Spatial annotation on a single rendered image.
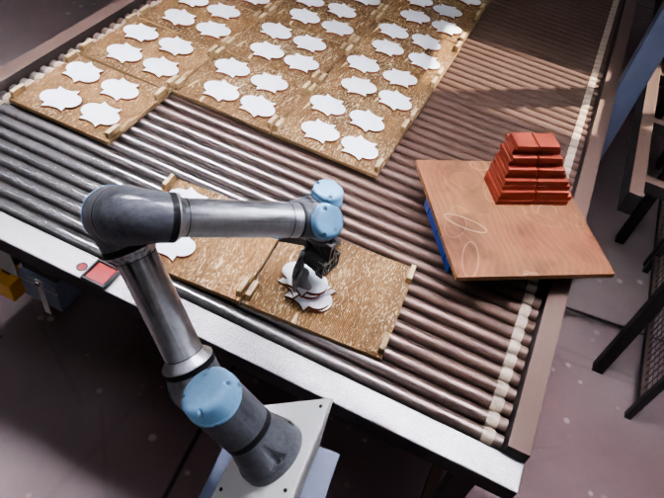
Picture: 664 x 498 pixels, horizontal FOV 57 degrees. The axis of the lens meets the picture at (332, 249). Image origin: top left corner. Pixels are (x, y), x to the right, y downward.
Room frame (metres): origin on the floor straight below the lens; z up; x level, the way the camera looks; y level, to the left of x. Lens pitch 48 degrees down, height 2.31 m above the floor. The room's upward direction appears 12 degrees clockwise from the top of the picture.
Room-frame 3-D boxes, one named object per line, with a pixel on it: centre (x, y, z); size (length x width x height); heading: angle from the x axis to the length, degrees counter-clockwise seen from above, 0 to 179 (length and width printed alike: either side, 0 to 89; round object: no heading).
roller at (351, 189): (1.65, 0.24, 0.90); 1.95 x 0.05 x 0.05; 75
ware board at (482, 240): (1.47, -0.52, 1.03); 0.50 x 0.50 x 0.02; 17
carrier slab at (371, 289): (1.12, -0.03, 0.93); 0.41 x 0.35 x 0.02; 78
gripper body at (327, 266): (1.07, 0.03, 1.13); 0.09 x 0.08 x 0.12; 61
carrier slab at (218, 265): (1.21, 0.38, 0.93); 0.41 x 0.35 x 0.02; 78
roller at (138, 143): (1.46, 0.30, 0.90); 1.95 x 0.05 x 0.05; 75
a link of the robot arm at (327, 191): (1.07, 0.04, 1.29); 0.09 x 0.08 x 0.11; 134
